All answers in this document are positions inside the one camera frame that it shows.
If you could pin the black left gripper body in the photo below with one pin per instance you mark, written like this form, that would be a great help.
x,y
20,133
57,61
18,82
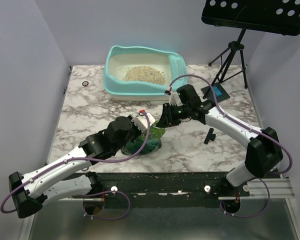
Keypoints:
x,y
135,133

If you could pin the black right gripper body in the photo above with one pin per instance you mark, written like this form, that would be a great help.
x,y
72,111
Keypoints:
x,y
167,115

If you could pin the green cat litter bag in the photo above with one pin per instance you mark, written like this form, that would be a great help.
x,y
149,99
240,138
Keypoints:
x,y
152,145

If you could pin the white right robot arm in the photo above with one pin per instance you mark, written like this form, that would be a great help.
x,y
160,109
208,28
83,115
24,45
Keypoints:
x,y
262,150

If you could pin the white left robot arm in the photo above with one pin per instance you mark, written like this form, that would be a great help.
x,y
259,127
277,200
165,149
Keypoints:
x,y
31,191

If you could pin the beige cat litter pile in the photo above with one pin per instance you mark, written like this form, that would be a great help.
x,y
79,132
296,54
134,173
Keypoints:
x,y
145,74

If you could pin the teal and white litter box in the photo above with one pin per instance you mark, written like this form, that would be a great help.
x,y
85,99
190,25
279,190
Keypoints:
x,y
120,58

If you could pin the black plate with blue block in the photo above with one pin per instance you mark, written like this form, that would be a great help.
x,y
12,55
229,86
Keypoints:
x,y
220,93

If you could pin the black music stand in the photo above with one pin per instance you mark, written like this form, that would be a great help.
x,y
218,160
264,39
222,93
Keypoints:
x,y
268,16

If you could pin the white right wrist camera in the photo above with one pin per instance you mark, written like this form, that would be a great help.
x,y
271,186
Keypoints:
x,y
173,96

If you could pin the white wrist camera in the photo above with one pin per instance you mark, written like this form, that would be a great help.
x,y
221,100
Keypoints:
x,y
173,96
143,121

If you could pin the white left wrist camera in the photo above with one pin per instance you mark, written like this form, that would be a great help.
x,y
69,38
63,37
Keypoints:
x,y
143,121

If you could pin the black T-shaped bracket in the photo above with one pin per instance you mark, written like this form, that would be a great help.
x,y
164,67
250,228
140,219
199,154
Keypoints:
x,y
210,137

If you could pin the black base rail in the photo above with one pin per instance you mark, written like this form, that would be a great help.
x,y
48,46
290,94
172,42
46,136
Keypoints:
x,y
162,189

